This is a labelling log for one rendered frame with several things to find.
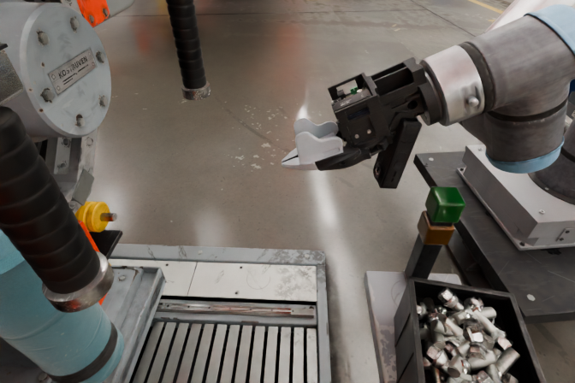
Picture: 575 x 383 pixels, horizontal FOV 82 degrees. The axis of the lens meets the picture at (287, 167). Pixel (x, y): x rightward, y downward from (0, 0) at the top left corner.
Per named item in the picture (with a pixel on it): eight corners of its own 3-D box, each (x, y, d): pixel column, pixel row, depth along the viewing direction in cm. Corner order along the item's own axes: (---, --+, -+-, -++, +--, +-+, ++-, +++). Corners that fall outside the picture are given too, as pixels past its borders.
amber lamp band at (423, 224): (415, 226, 54) (421, 209, 52) (440, 226, 54) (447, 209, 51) (422, 245, 51) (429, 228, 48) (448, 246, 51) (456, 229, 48)
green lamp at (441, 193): (423, 204, 51) (429, 185, 49) (449, 204, 51) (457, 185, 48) (430, 223, 48) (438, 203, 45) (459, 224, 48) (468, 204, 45)
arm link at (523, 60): (601, 92, 38) (619, 8, 31) (487, 133, 41) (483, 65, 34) (548, 58, 45) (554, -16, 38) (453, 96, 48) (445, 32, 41)
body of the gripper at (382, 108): (322, 89, 45) (410, 50, 42) (342, 137, 50) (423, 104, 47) (329, 116, 39) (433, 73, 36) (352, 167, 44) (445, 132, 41)
